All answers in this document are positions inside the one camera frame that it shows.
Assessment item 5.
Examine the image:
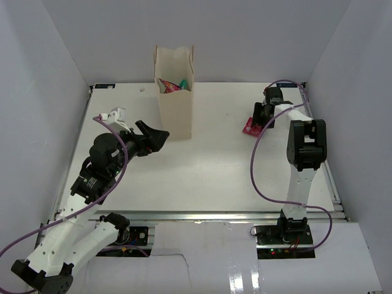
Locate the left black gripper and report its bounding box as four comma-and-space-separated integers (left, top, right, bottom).
110, 120, 169, 176

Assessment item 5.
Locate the pink red snack packet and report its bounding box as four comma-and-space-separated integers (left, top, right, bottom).
242, 117, 263, 137

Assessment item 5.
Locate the teal snack packet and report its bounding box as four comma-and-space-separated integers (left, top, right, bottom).
179, 79, 188, 89

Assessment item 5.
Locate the purple Fox's candy bag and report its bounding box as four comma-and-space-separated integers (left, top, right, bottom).
159, 78, 182, 94

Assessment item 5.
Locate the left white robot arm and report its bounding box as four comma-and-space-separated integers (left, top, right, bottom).
11, 120, 170, 293

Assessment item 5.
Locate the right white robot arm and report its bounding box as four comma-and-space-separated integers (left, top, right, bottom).
251, 86, 327, 246

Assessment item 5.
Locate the beige paper bag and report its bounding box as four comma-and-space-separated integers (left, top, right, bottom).
154, 46, 194, 140

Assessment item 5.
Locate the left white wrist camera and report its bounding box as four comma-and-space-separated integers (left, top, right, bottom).
93, 107, 130, 133

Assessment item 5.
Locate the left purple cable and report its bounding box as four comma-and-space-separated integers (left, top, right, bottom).
0, 116, 129, 258

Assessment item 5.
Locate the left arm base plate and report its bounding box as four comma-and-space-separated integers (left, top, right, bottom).
114, 226, 149, 247

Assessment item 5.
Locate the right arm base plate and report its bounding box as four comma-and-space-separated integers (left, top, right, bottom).
249, 225, 314, 256

